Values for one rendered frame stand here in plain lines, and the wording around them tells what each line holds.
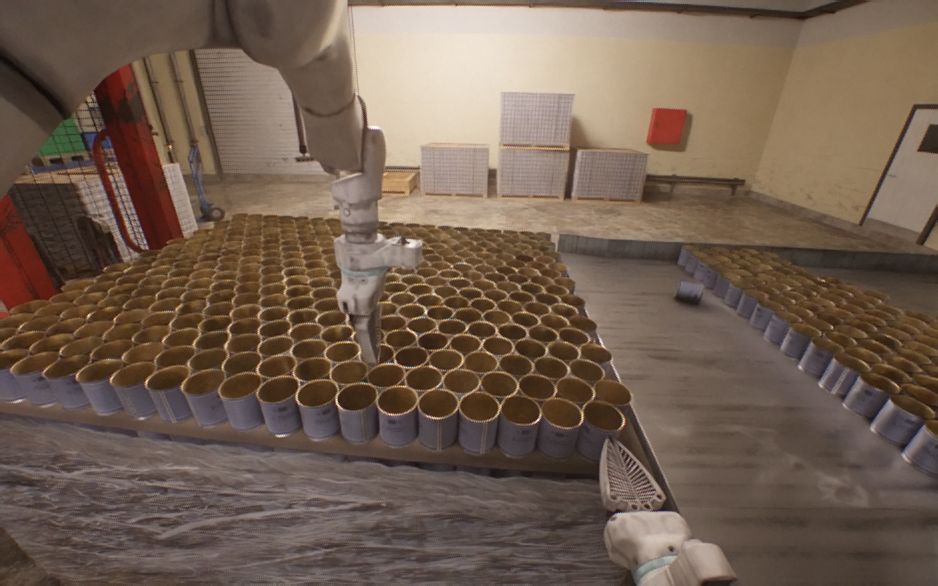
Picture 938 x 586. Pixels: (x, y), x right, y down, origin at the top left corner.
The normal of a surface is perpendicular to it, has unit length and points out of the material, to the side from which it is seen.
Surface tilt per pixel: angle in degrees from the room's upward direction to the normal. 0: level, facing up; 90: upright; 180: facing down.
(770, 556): 0
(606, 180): 92
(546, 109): 91
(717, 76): 90
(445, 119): 90
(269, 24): 127
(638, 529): 3
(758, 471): 0
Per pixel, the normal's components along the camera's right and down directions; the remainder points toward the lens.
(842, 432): 0.02, -0.89
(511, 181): -0.08, 0.47
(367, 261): 0.47, 0.42
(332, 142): -0.04, 0.98
